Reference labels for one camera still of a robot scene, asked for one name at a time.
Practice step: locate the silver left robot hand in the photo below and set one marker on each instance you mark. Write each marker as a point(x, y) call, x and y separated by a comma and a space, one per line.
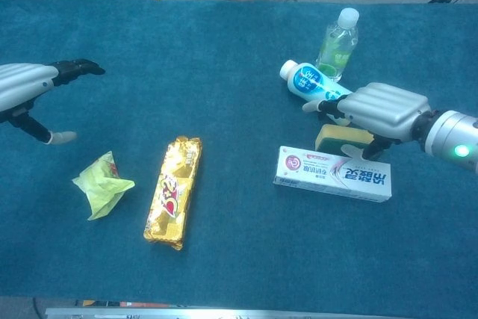
point(26, 87)

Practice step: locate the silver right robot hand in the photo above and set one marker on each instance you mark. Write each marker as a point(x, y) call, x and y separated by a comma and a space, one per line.
point(384, 110)

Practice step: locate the yellow scouring sponge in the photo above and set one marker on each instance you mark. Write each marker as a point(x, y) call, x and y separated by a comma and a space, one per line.
point(336, 137)

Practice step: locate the clear water bottle green label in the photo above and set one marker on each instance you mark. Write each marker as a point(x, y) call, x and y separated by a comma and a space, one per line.
point(336, 50)

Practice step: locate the white blue yogurt bottle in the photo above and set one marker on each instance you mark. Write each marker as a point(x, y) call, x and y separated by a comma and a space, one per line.
point(310, 81)

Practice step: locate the white toothpaste box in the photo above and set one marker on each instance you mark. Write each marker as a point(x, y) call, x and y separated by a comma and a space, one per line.
point(328, 175)

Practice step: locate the yellow-green snack packet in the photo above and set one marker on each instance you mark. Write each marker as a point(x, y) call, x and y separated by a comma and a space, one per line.
point(101, 184)

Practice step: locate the gold foil biscuit pack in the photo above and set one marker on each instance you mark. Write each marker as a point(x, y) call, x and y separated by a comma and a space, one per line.
point(173, 192)

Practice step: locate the blue table cloth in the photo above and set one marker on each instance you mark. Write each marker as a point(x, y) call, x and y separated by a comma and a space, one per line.
point(224, 259)

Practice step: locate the yellow strip under rail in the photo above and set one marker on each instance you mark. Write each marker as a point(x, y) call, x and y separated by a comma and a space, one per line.
point(88, 302)

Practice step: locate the aluminium frame rail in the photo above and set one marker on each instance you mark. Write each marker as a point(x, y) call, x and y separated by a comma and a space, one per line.
point(149, 313)

